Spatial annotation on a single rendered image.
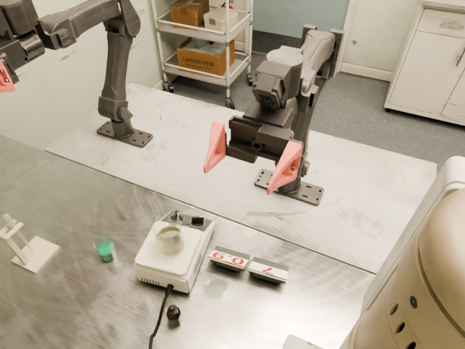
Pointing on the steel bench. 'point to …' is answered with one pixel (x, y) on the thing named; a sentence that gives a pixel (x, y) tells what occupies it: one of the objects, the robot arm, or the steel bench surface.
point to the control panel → (193, 225)
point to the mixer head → (421, 276)
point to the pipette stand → (25, 257)
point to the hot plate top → (149, 246)
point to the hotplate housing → (178, 282)
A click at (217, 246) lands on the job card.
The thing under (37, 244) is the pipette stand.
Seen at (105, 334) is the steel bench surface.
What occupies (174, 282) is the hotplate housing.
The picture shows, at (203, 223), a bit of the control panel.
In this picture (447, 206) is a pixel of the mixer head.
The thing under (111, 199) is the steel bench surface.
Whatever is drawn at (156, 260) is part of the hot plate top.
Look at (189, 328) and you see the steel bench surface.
